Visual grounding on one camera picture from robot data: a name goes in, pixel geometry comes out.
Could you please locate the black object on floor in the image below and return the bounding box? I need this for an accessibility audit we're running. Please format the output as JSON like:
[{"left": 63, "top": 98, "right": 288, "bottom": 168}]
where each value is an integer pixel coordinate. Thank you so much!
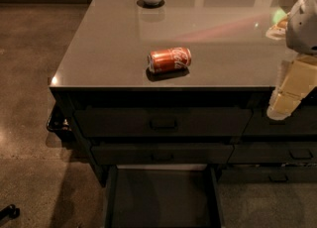
[{"left": 0, "top": 204, "right": 20, "bottom": 220}]

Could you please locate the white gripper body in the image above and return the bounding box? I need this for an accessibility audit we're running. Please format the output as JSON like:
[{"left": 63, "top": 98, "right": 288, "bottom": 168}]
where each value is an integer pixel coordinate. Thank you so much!
[{"left": 285, "top": 0, "right": 317, "bottom": 55}]

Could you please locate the middle right drawer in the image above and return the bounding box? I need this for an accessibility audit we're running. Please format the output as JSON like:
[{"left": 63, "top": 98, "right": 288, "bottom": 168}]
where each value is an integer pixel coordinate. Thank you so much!
[{"left": 228, "top": 142, "right": 317, "bottom": 164}]

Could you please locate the top left drawer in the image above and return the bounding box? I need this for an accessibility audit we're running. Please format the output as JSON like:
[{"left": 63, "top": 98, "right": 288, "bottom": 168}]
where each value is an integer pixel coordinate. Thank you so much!
[{"left": 74, "top": 107, "right": 252, "bottom": 138}]

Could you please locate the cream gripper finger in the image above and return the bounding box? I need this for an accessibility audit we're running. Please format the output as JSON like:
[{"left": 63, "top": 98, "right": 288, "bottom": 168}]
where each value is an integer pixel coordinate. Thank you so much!
[
  {"left": 266, "top": 55, "right": 317, "bottom": 121},
  {"left": 265, "top": 17, "right": 288, "bottom": 41}
]

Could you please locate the top right drawer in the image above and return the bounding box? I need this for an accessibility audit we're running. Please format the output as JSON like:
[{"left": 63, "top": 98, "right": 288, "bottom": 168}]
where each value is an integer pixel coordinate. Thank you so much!
[{"left": 244, "top": 106, "right": 317, "bottom": 136}]

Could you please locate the red coke can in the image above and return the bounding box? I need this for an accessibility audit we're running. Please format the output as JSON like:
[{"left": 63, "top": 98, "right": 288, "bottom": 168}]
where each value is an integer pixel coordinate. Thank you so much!
[{"left": 148, "top": 48, "right": 191, "bottom": 74}]

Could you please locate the black side handle bar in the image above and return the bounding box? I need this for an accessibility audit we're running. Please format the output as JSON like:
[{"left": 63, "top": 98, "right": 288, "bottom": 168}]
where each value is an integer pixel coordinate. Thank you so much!
[{"left": 47, "top": 105, "right": 70, "bottom": 133}]

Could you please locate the middle left drawer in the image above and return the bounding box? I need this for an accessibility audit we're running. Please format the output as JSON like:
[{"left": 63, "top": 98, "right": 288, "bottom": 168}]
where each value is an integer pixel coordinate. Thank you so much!
[{"left": 91, "top": 143, "right": 233, "bottom": 165}]

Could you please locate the bottom right drawer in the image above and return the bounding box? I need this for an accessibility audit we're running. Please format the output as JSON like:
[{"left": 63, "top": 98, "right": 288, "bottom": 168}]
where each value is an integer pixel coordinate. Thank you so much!
[{"left": 218, "top": 167, "right": 317, "bottom": 183}]

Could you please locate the dark drawer cabinet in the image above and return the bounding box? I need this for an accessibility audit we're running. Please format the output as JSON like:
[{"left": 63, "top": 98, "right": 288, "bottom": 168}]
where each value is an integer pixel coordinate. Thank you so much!
[{"left": 49, "top": 0, "right": 317, "bottom": 228}]

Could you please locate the open bottom left drawer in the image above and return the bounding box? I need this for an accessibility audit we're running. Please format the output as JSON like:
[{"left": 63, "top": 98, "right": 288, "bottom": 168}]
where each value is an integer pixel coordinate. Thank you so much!
[{"left": 102, "top": 166, "right": 226, "bottom": 228}]

